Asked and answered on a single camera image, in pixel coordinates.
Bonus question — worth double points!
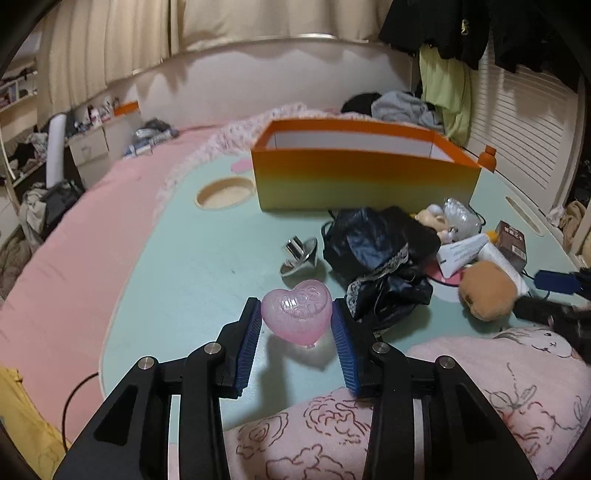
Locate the white tube with yellow cap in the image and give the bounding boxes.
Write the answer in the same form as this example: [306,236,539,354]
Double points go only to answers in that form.
[436,231,499,278]

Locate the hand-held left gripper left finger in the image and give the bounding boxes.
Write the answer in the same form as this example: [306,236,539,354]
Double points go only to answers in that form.
[53,296,264,480]

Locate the small brown carton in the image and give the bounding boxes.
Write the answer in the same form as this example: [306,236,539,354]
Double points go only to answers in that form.
[495,220,528,271]

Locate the brown plush toy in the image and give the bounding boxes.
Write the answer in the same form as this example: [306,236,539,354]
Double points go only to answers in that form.
[458,261,520,321]

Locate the grey crumpled clothing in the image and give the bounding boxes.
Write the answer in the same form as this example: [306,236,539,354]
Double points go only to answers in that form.
[370,90,444,130]

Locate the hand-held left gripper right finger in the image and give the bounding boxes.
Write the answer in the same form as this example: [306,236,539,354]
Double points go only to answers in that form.
[330,298,539,480]

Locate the black crumpled clothing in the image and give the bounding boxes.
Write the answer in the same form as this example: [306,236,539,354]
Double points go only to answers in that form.
[341,92,384,115]

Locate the person's pink floral pyjama legs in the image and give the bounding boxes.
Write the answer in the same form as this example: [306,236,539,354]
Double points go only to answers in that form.
[224,325,591,480]

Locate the bottles on shelf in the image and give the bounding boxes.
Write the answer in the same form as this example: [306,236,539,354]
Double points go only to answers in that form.
[74,96,122,134]

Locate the pile of dark clothes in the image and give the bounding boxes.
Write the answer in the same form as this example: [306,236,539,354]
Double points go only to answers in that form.
[122,117,180,158]

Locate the pile of mixed laundry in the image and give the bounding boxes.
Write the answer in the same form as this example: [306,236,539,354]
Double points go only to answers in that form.
[9,131,49,167]

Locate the pink translucent heart-shaped case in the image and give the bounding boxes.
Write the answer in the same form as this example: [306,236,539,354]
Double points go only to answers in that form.
[261,278,333,349]

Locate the pink floral fluffy blanket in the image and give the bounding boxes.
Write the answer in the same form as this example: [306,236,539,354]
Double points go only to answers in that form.
[154,102,333,217]

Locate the cream toy figurine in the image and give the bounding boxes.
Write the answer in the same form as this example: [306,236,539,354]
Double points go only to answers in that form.
[414,204,458,244]

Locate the black cable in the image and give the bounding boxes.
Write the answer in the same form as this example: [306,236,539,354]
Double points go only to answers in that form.
[62,371,100,444]

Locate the black hanging clothes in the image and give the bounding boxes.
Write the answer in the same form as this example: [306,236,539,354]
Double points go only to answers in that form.
[379,0,591,88]

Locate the black bag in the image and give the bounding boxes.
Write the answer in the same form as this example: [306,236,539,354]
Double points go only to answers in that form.
[39,178,86,241]

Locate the yellow cloth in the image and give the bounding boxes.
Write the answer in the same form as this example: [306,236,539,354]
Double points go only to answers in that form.
[0,367,70,480]

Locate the white rolled tube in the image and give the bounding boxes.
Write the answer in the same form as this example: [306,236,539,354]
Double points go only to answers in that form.
[45,114,69,190]

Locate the white slatted panel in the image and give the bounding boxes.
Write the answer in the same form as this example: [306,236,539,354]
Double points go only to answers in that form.
[475,46,578,204]

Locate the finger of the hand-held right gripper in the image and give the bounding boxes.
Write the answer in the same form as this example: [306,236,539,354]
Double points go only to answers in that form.
[534,270,591,296]
[513,296,591,361]

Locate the clear plastic package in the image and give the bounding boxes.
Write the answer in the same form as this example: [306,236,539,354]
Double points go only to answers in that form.
[443,197,481,241]

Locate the bed with pink sheet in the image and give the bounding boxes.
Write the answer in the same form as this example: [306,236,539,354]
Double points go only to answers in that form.
[0,124,222,444]

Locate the plain white tube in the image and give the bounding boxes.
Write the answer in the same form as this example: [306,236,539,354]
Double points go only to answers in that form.
[478,242,529,296]

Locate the orange cardboard box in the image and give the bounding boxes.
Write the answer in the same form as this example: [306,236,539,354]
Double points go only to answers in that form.
[250,117,483,215]

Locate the white padded headboard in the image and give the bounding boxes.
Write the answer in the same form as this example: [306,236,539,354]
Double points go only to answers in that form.
[92,34,414,158]

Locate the white bedside dresser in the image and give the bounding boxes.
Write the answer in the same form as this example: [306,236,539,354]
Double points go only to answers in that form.
[68,126,110,176]

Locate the light green hanging garment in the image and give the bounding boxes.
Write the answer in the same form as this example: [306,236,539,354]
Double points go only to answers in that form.
[419,44,472,141]

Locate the wall bookshelf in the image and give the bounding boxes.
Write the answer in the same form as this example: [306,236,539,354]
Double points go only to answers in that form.
[0,60,38,112]

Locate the shiny silver metal object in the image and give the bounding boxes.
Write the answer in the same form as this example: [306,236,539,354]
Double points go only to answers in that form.
[279,236,319,278]

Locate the cream crumpled cloth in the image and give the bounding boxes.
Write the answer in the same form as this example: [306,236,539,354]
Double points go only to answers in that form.
[561,200,591,254]

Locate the black lace-trimmed cloth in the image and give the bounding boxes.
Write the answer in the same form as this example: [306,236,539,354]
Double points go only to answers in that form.
[322,206,441,330]

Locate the beige curtain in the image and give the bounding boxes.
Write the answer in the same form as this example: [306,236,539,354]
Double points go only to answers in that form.
[37,0,393,116]

